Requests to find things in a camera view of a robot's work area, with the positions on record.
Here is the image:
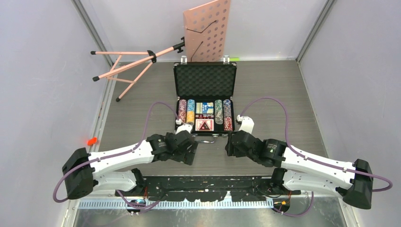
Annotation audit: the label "yellow chip stack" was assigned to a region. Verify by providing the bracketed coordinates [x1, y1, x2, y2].
[186, 111, 195, 125]

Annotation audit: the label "dark red chip stack left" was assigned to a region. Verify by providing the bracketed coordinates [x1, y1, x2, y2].
[176, 110, 186, 125]

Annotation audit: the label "black aluminium poker case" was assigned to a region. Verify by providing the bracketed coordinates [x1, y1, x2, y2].
[173, 62, 237, 137]

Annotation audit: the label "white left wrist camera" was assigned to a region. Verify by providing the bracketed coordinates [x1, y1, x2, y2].
[174, 119, 193, 134]

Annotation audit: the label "red backed card deck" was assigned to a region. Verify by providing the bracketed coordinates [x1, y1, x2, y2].
[195, 119, 214, 131]

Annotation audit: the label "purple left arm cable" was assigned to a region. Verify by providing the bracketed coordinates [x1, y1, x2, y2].
[52, 101, 184, 215]

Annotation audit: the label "purple poker chip stack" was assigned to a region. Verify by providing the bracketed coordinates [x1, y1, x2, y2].
[178, 99, 187, 113]

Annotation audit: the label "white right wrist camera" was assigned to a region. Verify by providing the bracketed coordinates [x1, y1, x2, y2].
[236, 115, 254, 134]

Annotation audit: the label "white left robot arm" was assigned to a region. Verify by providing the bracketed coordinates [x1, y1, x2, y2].
[62, 130, 198, 200]

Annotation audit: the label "blue Texas Hold'em card deck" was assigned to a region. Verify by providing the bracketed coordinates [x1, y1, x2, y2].
[195, 102, 214, 115]

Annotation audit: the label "light blue chip stack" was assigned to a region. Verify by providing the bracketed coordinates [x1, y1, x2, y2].
[187, 99, 196, 113]

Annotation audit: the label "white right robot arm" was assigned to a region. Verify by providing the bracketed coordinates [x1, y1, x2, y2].
[226, 131, 373, 210]

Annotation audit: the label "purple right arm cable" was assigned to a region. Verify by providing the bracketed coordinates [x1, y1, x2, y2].
[236, 96, 393, 218]

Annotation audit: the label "blue orange chip stack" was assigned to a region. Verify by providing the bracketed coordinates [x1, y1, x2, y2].
[223, 99, 232, 118]

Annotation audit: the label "triangular all in button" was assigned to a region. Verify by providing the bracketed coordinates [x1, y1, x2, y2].
[197, 121, 211, 131]

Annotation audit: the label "red chip stack right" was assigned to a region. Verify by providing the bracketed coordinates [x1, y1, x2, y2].
[223, 116, 233, 131]

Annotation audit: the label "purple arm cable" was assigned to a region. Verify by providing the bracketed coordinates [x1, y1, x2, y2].
[236, 96, 393, 218]
[52, 101, 184, 215]

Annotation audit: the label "pink perforated music stand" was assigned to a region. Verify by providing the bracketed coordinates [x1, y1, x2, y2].
[91, 0, 231, 101]

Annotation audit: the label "orange clip on rail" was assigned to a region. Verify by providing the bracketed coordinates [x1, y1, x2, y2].
[87, 137, 97, 146]

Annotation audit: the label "green chip stack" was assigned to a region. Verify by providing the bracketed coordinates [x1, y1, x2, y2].
[214, 99, 224, 124]

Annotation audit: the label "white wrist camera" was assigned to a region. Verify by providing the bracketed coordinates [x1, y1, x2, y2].
[236, 115, 254, 134]
[174, 119, 193, 134]

